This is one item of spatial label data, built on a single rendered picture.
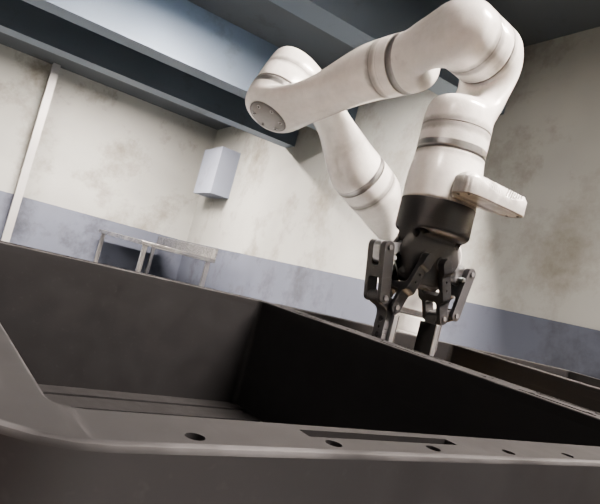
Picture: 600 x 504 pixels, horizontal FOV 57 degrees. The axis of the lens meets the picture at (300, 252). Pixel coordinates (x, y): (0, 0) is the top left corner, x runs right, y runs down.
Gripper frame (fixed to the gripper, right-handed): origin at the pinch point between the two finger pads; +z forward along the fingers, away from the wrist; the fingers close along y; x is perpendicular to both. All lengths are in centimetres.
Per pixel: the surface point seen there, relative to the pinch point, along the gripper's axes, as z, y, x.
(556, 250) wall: -52, -236, -130
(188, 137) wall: -157, -236, -706
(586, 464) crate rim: -0.4, 25.7, 31.5
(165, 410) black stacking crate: 9.7, 22.1, -2.9
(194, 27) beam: -167, -92, -367
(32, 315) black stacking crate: 4.4, 33.0, -6.9
